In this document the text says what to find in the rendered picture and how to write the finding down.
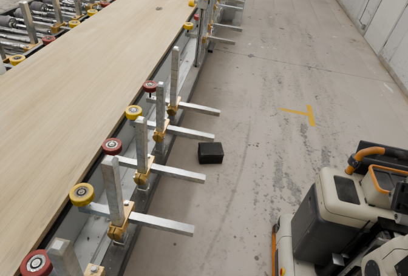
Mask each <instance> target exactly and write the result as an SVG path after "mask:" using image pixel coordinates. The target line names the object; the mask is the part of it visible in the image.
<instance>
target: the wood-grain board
mask: <svg viewBox="0 0 408 276"><path fill-rule="evenodd" d="M188 1H189V0H116V1H114V2H113V3H111V4H109V5H108V6H107V7H105V8H104V9H102V10H100V11H99V12H98V13H96V14H94V15H93V16H91V17H90V18H88V19H87V20H85V21H84V22H82V23H81V24H79V25H77V26H76V27H74V28H73V29H72V30H70V31H68V32H67V33H65V34H63V35H62V36H60V37H59V38H58V39H56V40H54V41H53V42H51V43H50V44H48V45H47V46H45V47H44V48H42V49H41V50H39V51H37V52H36V53H34V54H33V55H32V56H30V57H28V58H27V59H25V60H23V61H22V62H20V63H19V64H18V65H16V66H14V67H13V68H12V69H10V70H8V71H7V72H5V73H4V74H2V75H1V76H0V276H19V275H20V273H21V272H20V265H21V263H22V261H23V259H24V258H25V257H26V256H27V255H28V254H29V253H31V252H33V251H35V250H36V249H37V247H38V246H39V244H40V243H41V242H42V240H43V238H44V237H45V236H46V234H47V233H48V231H49V229H50V228H51V227H52V224H53V223H54V222H55V220H56V219H57V217H58V215H59V214H60V213H61V211H62V210H63V208H64V207H65V205H66V204H67V202H68V201H69V199H70V197H69V192H70V190H71V188H73V187H74V186H75V185H77V184H80V182H81V181H82V179H83V178H84V176H85V175H86V174H87V172H88V170H89V169H90V167H91V166H92V165H93V163H94V161H95V160H96V158H97V157H98V155H99V154H100V152H101V151H102V150H103V149H102V143H103V142H104V141H105V140H106V139H109V138H110V137H111V136H112V134H113V133H114V131H115V129H116V128H117V127H118V125H119V124H120V122H121V120H122V119H123V118H124V116H125V114H126V112H125V110H126V108H127V107H129V106H131V105H132V104H133V103H134V101H135V100H136V98H137V96H138V95H139V94H140V92H141V91H142V89H143V83H144V82H145V81H148V80H149V78H150V77H151V75H152V74H153V72H154V71H155V69H156V68H157V66H158V65H159V63H160V62H161V60H162V59H163V57H164V56H165V55H166V53H167V51H168V50H169V48H170V47H171V46H172V43H173V42H174V41H175V39H176V37H177V36H178V35H179V33H180V32H181V30H182V28H183V25H184V23H185V22H187V21H188V19H189V18H190V17H191V15H192V14H193V12H194V10H195V9H196V8H197V4H195V6H194V7H193V6H189V5H188ZM157 7H162V8H163V10H156V9H155V8H157Z"/></svg>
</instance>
